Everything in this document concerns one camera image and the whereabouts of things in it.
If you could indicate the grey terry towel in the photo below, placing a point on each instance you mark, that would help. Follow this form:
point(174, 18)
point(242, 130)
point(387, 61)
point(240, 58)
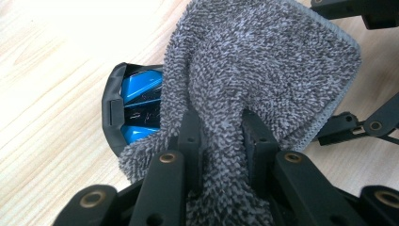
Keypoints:
point(257, 62)

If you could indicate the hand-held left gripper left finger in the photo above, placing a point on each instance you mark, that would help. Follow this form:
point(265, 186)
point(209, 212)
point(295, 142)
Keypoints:
point(189, 132)

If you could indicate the blue toy car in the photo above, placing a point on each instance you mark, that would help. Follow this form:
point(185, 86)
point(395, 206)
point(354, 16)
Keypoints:
point(141, 84)

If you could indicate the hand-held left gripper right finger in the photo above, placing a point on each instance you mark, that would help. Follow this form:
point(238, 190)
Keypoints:
point(258, 141)

